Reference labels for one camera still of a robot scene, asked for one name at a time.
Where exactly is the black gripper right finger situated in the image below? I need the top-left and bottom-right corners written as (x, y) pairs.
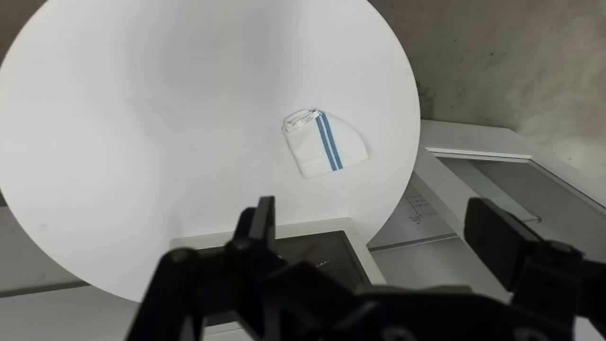
top-left (462, 195), bottom-right (585, 313)

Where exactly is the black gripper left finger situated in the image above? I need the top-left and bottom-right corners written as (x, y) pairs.
top-left (226, 193), bottom-right (299, 288)

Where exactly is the white cloth with blue stripes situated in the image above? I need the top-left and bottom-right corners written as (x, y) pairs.
top-left (280, 106), bottom-right (371, 180)

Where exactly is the white dish rack tray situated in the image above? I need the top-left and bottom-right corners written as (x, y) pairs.
top-left (167, 167), bottom-right (508, 305)

